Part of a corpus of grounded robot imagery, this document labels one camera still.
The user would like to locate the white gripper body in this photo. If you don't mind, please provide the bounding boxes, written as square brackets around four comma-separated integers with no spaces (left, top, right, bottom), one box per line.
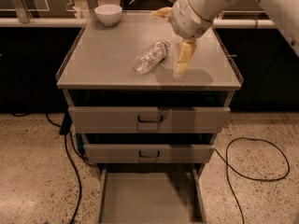
[170,0,213,39]

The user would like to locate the black cable right floor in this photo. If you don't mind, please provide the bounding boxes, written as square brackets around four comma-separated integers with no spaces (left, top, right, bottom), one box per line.
[213,136,291,224]

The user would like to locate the black cable left floor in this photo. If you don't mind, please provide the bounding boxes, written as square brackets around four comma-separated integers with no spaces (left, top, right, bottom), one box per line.
[8,112,94,224]

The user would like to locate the grey bottom drawer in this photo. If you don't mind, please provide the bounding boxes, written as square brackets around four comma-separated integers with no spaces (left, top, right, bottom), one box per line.
[95,166,207,224]

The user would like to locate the metal post left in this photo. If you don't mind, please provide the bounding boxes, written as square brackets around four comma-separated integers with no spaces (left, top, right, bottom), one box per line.
[11,0,31,23]

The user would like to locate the grey drawer cabinet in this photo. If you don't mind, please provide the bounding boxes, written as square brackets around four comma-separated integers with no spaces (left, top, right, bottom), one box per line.
[57,11,242,224]

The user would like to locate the white ceramic bowl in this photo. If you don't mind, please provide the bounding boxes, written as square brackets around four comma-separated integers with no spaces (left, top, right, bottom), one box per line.
[94,5,122,26]

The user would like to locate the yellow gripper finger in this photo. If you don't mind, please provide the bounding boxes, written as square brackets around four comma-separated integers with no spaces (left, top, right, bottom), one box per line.
[174,39,197,77]
[150,7,172,21]

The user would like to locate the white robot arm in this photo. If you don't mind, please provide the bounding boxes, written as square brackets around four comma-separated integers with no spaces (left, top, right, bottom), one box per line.
[152,0,299,77]

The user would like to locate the clear plastic water bottle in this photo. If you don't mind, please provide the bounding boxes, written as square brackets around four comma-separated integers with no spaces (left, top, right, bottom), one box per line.
[134,40,171,75]

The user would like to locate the black power adapter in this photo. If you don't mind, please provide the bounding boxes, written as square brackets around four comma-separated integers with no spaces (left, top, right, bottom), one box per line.
[59,112,72,135]

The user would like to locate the grey drawer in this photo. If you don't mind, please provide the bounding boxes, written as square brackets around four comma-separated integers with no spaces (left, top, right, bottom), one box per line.
[68,106,230,133]
[84,144,214,163]
[95,166,207,224]

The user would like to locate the grey top drawer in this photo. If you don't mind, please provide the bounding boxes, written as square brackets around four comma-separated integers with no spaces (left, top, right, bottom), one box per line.
[68,106,230,133]

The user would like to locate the grey middle drawer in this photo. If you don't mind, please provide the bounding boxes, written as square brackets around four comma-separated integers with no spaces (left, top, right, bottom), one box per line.
[84,144,214,163]

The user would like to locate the black cable floor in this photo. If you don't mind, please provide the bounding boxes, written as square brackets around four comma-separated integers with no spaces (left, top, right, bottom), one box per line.
[8,112,94,224]
[213,136,291,224]

